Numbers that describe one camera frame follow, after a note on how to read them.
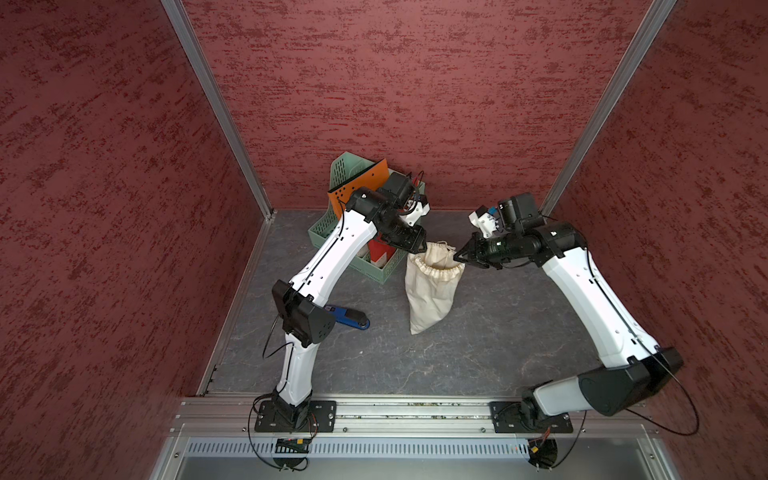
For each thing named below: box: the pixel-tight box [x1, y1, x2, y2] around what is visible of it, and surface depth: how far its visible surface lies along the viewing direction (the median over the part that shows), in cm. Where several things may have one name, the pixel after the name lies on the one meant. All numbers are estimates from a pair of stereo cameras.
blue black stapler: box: [324, 304, 371, 330], surface depth 91 cm
